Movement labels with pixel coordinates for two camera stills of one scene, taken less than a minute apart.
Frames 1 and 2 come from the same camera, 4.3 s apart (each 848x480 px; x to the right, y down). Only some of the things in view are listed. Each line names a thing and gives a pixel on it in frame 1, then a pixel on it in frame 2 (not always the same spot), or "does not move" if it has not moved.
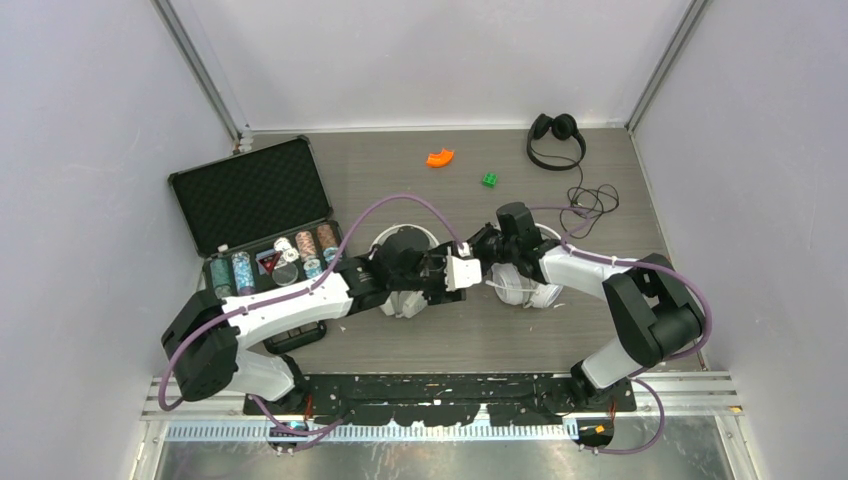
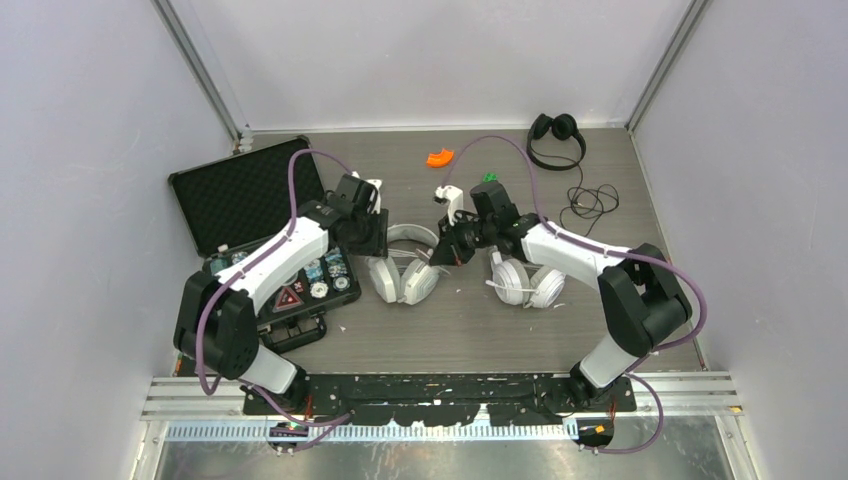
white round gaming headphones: (511, 286) does not move
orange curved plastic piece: (436, 159) does not move
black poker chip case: (262, 223) does not move
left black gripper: (439, 293) -> (376, 246)
